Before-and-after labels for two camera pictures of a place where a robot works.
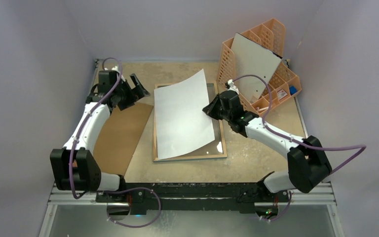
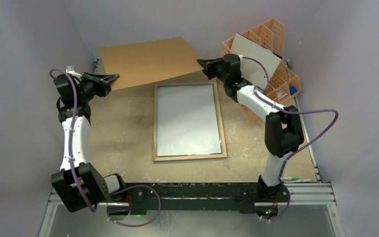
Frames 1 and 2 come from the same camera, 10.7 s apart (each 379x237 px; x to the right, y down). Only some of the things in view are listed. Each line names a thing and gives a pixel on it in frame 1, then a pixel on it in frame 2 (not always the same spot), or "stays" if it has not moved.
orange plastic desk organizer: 284,84 stays
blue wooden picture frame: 212,91 to 163,158
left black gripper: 132,97 to 103,88
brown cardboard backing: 117,138 to 142,62
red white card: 281,94 stays
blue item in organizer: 292,90 stays
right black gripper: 218,106 to 216,67
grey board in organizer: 252,59 stays
